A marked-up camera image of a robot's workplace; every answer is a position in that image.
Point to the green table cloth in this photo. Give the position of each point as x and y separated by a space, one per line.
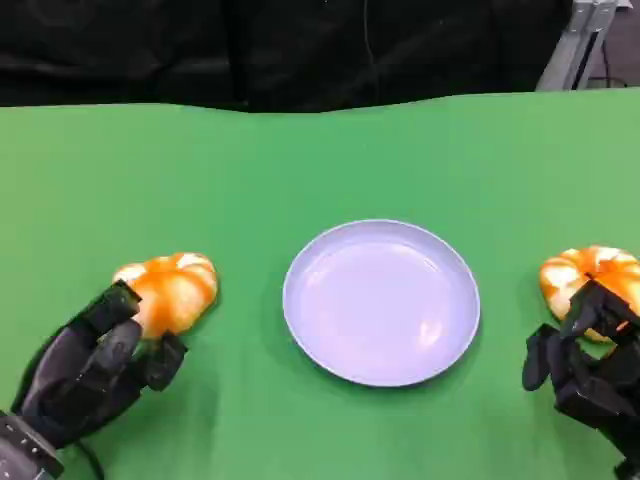
320 165

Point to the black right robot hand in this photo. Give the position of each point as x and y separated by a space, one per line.
600 390

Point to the lilac plate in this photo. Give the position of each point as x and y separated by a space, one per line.
380 310

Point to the grey metal frame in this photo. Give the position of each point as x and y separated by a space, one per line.
575 50

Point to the black backdrop cloth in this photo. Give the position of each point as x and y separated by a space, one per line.
250 50

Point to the orange and white bread roll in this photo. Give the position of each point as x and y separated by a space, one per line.
565 280
175 290

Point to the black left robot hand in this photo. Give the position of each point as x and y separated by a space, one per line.
75 370

